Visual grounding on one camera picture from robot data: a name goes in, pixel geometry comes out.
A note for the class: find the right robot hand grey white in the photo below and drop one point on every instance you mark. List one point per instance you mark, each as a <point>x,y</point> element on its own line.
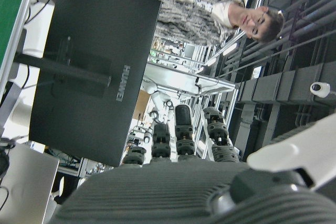
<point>170,195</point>

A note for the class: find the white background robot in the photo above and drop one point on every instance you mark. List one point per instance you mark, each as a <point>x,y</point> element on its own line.
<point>158,100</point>

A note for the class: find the black Huawei monitor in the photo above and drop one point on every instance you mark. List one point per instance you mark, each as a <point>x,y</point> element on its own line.
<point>92,37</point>

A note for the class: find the person in patterned shirt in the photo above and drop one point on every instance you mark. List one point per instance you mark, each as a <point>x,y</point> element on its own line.
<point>183,11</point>

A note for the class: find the green table surface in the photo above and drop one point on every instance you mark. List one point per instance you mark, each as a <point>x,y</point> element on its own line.
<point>18,30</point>

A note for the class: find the aluminium extrusion frame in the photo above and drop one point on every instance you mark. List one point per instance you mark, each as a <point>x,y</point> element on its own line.
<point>218,83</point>

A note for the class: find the white security camera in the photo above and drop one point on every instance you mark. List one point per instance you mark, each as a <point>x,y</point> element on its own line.
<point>320,89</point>

